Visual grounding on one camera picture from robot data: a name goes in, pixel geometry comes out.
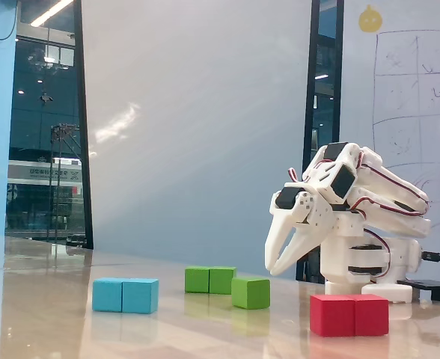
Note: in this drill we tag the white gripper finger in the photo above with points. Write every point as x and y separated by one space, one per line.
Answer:
280 235
306 243

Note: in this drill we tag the small green wooden cube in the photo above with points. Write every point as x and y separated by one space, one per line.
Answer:
250 293

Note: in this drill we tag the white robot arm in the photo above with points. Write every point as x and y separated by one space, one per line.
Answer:
336 254

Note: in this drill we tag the long red wooden block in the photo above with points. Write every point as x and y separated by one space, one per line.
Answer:
347 316

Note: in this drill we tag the long green wooden block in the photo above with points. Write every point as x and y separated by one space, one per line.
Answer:
205 280

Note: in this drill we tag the long blue wooden block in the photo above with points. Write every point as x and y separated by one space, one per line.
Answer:
124 295

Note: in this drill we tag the narrow black framed window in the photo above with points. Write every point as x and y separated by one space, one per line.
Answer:
323 75

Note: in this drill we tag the whiteboard with pen drawings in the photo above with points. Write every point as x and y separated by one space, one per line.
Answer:
411 93

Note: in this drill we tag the yellow round sticker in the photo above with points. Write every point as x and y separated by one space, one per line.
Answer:
370 20

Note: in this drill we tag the black window frame post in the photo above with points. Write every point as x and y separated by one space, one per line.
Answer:
82 131

